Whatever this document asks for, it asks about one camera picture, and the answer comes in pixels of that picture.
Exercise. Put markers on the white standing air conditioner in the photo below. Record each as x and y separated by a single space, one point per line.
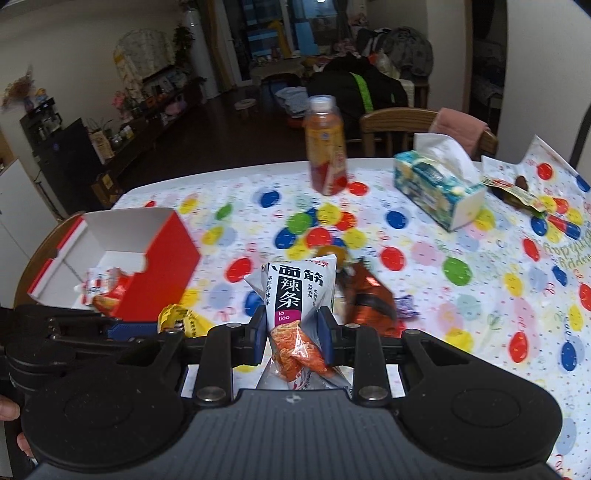
198 50

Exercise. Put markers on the yellow paper bag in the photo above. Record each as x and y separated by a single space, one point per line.
101 145

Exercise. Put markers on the patterned television cover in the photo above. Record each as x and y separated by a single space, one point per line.
143 55

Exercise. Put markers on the grey jacket pile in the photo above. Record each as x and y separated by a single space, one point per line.
408 48

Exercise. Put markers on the yellow curtain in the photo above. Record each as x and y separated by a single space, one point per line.
224 41

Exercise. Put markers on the pink flower bunch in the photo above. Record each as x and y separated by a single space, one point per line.
122 104

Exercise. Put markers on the pink plush toy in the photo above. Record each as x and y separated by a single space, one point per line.
175 107

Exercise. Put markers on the golden brown round candy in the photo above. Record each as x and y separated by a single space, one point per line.
340 256

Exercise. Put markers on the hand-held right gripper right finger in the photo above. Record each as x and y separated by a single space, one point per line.
326 337

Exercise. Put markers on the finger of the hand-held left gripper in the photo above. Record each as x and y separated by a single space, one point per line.
134 329
64 314

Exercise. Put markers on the grey curtain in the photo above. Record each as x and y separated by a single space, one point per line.
345 23

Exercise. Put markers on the green potted plant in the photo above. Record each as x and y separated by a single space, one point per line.
183 41

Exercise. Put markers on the person's left hand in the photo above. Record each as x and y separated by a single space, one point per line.
9 410

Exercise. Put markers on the open dark snack wrapper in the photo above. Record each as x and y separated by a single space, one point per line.
512 189

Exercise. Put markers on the teal tissue box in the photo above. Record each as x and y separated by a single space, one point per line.
429 189

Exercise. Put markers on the purple candy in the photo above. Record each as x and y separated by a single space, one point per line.
407 307

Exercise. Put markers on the white red spout pouch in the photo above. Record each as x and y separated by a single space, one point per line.
94 281

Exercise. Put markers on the black backpack green stripe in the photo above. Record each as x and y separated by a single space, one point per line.
369 92

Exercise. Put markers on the white silver snack packet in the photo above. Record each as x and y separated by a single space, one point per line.
288 286

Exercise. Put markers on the dried flower vase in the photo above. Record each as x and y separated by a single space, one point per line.
18 87

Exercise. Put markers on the pink cloth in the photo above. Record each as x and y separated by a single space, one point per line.
457 127

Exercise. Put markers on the sliding glass door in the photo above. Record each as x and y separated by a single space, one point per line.
286 27

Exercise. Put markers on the shiny red-brown snack packet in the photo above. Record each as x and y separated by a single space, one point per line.
369 295

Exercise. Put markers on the red crinkled snack packet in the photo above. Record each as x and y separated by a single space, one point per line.
115 295

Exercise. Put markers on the slatted wooden chair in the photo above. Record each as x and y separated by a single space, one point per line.
392 121

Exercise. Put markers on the dark television cabinet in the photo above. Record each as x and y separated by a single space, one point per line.
147 134

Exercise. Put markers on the white cabinet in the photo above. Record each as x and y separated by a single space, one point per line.
23 217

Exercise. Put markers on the low coffee table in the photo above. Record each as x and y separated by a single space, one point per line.
277 71

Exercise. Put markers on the orange juice bottle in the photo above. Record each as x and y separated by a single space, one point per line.
325 152

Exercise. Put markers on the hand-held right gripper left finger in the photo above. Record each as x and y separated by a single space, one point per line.
258 337

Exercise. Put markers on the blue clothes pile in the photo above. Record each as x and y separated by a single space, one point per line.
291 99

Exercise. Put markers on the small yellow snack packet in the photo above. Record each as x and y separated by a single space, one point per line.
182 319

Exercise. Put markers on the small white stool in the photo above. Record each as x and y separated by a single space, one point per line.
245 104

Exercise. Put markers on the red cardboard box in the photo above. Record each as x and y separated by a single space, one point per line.
171 263

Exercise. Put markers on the balloon print tablecloth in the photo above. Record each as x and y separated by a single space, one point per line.
415 286

